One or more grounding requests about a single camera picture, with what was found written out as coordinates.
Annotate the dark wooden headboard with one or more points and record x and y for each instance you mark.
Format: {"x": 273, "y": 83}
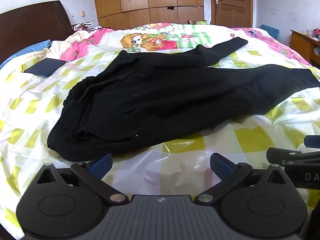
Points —
{"x": 30, "y": 27}

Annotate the wooden wardrobe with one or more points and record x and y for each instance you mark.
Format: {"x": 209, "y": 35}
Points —
{"x": 135, "y": 0}

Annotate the black pants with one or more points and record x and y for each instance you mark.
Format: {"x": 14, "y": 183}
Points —
{"x": 150, "y": 92}

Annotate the wall switch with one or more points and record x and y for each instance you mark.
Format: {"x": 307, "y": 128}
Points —
{"x": 83, "y": 13}

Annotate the blue pillow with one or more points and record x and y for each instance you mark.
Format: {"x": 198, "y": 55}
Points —
{"x": 30, "y": 48}

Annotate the wooden nightstand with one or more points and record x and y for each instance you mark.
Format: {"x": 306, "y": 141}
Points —
{"x": 302, "y": 45}

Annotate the checked printed blanket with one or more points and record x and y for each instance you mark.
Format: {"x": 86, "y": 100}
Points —
{"x": 250, "y": 135}

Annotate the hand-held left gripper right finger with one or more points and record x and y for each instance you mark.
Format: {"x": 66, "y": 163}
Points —
{"x": 221, "y": 166}

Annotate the green item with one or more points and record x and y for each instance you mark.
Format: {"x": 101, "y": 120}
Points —
{"x": 201, "y": 22}

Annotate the dark blue notebook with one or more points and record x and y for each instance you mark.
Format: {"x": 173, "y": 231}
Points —
{"x": 45, "y": 67}

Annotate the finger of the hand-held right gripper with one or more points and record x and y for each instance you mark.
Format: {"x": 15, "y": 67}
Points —
{"x": 312, "y": 141}
{"x": 277, "y": 155}

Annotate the blue foam mat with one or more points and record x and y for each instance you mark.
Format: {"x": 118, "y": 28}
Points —
{"x": 271, "y": 31}

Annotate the cream bed cloth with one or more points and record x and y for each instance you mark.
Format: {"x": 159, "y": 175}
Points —
{"x": 62, "y": 46}

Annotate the white pink cloth item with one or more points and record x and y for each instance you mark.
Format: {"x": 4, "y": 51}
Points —
{"x": 83, "y": 25}

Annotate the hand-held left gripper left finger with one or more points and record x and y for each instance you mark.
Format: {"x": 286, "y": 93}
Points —
{"x": 101, "y": 166}

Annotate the wooden door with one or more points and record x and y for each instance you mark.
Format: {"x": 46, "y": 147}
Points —
{"x": 232, "y": 5}

